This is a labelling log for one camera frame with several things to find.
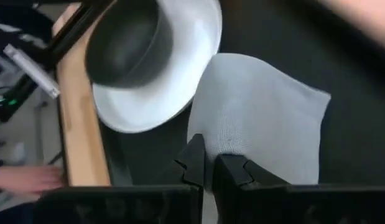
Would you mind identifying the black plastic tray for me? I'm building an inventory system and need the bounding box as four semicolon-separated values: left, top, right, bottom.
98;0;385;187

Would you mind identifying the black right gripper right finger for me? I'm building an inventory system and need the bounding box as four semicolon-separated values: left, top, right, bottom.
212;154;385;224

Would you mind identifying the white round plate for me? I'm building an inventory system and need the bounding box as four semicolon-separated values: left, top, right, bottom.
91;0;223;134

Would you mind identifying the black metal table frame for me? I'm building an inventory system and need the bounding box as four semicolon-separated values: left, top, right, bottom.
44;0;117;71

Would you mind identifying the dark grey bowl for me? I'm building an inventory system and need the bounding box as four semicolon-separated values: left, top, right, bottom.
85;0;174;89

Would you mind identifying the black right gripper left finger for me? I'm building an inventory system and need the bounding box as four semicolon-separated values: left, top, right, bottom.
33;133;206;224

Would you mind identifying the person's hand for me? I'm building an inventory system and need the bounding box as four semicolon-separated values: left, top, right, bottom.
0;166;64;195

